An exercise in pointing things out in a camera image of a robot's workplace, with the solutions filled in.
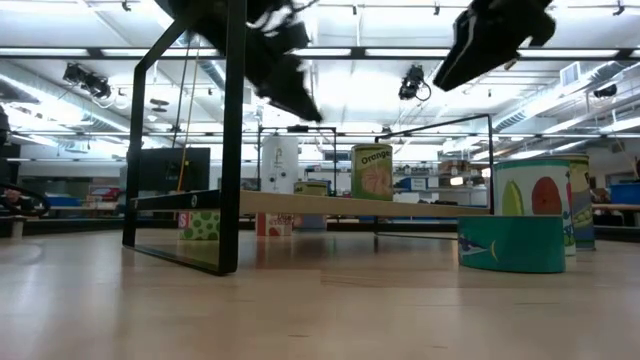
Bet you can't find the yellow label can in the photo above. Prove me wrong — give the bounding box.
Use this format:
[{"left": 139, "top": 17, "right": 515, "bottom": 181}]
[{"left": 293, "top": 180, "right": 330, "bottom": 232}]

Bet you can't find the peas label can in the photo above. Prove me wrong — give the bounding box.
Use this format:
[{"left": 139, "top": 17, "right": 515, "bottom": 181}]
[{"left": 549, "top": 153, "right": 597, "bottom": 252}]

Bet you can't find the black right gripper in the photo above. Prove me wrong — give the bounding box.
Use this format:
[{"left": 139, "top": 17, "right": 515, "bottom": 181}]
[{"left": 432, "top": 0, "right": 557, "bottom": 93}]

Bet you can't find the teal fish label can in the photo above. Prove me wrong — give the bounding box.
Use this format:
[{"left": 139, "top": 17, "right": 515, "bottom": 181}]
[{"left": 456, "top": 214, "right": 567, "bottom": 275}]

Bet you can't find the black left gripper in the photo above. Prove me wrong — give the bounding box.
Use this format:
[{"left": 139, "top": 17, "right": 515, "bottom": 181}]
[{"left": 245, "top": 0, "right": 324, "bottom": 123}]

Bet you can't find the yellow hanging cable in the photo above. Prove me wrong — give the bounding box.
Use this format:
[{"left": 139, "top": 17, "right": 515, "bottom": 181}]
[{"left": 176, "top": 47, "right": 200, "bottom": 194}]

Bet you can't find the black ceiling mounted device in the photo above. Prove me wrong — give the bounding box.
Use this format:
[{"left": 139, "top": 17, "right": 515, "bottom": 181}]
[{"left": 61, "top": 61, "right": 113, "bottom": 101}]

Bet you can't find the red white label can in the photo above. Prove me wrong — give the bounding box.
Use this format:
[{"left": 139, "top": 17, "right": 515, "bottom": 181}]
[{"left": 254, "top": 212, "right": 295, "bottom": 238}]

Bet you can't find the oranges label can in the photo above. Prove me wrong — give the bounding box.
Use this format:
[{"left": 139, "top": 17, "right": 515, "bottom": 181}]
[{"left": 350, "top": 143, "right": 395, "bottom": 202}]

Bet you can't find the black hanging cable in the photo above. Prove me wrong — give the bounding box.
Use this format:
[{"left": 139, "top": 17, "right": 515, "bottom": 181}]
[{"left": 171, "top": 29, "right": 193, "bottom": 149}]

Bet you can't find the green polka dot can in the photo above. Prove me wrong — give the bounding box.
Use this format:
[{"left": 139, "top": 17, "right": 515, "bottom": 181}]
[{"left": 178, "top": 209, "right": 222, "bottom": 242}]

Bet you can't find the white cylindrical tank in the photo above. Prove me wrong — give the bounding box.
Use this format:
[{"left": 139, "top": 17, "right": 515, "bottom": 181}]
[{"left": 260, "top": 135, "right": 300, "bottom": 196}]

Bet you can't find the black overhead camera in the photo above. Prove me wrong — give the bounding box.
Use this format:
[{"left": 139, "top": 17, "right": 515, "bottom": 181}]
[{"left": 397, "top": 63, "right": 433, "bottom": 103}]

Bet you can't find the white fruit label can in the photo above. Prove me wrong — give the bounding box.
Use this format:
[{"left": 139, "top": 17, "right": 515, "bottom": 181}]
[{"left": 493, "top": 158, "right": 577, "bottom": 257}]

